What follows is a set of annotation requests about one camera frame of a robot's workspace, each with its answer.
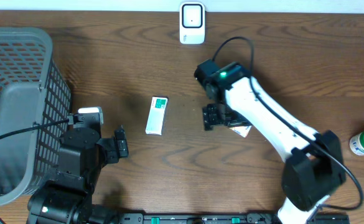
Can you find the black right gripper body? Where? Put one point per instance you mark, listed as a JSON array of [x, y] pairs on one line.
[[216, 114]]

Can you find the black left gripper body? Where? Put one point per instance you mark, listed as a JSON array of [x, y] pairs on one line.
[[111, 154]]

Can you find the small orange box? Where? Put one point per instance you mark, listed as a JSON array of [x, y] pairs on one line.
[[241, 130]]

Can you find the white green Panadol box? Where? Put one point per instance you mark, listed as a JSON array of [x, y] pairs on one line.
[[156, 115]]

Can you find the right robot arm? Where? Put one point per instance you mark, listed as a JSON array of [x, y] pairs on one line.
[[313, 162]]

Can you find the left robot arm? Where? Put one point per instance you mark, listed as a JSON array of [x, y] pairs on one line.
[[65, 196]]

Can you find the white barcode scanner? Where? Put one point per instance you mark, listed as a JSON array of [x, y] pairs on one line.
[[192, 23]]

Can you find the grey plastic mesh basket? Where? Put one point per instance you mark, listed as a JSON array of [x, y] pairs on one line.
[[34, 102]]

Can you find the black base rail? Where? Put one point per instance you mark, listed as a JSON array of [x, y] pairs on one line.
[[249, 218]]

